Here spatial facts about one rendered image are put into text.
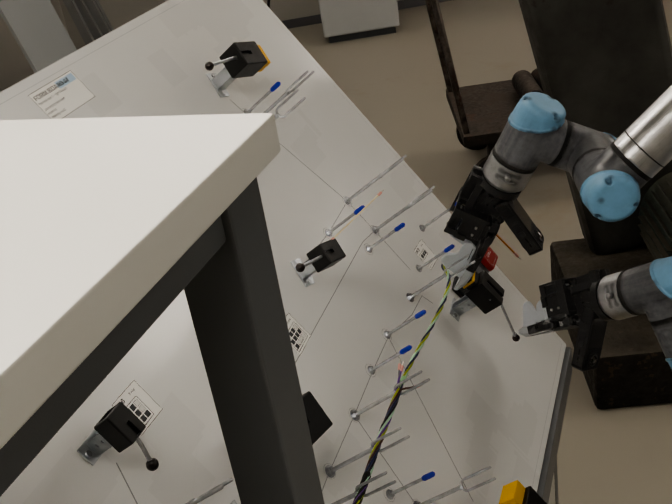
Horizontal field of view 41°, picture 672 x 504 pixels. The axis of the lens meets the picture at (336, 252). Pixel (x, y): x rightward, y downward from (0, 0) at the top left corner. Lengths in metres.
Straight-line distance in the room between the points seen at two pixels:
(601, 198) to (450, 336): 0.43
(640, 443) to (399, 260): 1.61
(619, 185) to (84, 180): 0.99
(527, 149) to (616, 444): 1.75
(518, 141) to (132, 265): 1.13
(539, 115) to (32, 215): 1.09
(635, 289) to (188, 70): 0.78
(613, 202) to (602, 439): 1.81
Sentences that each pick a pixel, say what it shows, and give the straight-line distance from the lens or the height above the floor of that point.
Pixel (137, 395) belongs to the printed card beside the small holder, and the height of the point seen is 1.39.
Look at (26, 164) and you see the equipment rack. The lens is 0.43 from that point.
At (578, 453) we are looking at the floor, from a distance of 2.99.
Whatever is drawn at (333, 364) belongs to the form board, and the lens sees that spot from 1.32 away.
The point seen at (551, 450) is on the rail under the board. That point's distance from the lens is 1.69.
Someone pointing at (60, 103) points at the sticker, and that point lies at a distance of 1.26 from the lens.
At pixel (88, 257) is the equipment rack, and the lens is 0.32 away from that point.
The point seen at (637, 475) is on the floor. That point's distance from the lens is 2.93.
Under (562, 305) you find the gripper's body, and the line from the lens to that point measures 1.55.
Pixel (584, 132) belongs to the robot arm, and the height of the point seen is 1.45.
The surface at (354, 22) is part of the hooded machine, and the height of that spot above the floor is 0.15.
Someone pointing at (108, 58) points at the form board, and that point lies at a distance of 1.38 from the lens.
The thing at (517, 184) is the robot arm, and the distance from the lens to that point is 1.45.
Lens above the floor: 1.98
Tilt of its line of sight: 28 degrees down
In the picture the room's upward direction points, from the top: 10 degrees counter-clockwise
